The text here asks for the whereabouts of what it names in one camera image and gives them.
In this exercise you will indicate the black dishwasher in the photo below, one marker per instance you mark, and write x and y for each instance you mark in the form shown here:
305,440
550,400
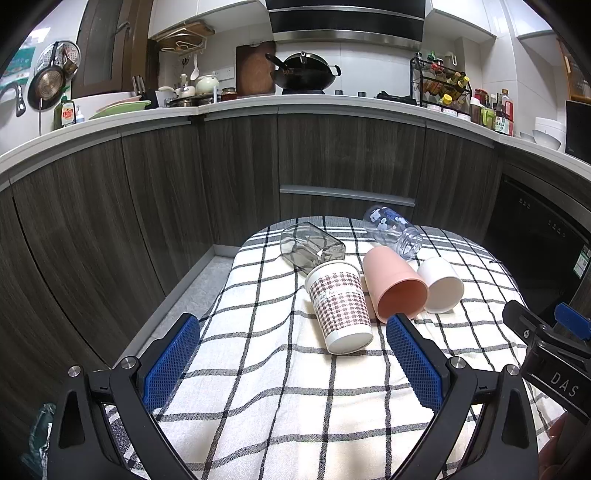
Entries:
546,251

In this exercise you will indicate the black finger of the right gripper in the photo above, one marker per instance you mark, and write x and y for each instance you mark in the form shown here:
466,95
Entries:
526,325

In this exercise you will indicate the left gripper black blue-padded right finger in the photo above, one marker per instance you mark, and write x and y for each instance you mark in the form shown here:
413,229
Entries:
503,444

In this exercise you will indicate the teal plastic bag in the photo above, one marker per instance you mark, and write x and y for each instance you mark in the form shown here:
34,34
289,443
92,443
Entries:
35,458

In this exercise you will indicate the black wok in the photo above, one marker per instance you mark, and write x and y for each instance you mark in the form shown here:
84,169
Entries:
303,73

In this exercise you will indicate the person's hand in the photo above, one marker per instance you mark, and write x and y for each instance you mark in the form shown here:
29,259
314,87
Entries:
567,454

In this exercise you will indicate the clear blue printed bottle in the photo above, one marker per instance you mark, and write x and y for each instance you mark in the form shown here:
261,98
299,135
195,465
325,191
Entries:
389,228

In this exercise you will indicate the hanging frying pan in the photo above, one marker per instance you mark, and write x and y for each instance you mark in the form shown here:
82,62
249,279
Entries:
47,84

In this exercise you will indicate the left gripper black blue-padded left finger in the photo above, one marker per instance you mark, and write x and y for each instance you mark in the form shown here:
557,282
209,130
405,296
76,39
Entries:
82,444

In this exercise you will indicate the pink plastic cup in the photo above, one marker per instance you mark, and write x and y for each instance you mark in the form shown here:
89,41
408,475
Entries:
394,286

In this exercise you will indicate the patterned white paper cup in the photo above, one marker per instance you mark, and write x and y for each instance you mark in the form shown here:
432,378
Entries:
336,293

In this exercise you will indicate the brown cutting board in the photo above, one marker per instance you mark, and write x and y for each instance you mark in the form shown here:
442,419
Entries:
253,70

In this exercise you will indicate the white plastic cup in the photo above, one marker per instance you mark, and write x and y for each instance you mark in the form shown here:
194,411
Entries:
446,289

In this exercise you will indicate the clear square glass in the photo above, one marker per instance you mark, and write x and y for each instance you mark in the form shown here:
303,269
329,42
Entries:
306,246

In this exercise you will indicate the checkered white black tablecloth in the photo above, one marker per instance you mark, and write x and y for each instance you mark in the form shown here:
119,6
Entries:
260,397

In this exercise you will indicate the green dish soap bottle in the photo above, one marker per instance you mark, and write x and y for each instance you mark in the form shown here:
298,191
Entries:
64,113

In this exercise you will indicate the black spice rack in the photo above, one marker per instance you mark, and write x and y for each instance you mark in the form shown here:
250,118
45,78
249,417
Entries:
434,84

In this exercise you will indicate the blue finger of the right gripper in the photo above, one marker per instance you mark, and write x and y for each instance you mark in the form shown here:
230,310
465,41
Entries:
573,321

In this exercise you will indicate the white ladle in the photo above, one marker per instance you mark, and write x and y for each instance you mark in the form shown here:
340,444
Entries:
195,70

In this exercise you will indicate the sauce bottles group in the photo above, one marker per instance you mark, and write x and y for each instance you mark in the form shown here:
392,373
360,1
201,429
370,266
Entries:
493,111

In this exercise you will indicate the green tray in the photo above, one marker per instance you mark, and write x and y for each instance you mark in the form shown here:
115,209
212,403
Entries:
121,107

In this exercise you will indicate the white bowls stack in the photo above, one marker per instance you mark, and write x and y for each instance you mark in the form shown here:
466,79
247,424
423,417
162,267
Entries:
548,133

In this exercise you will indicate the range hood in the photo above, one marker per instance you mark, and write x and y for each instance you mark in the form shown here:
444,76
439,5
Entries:
397,24

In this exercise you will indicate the microwave oven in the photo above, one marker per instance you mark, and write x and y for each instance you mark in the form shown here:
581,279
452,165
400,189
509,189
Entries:
578,130

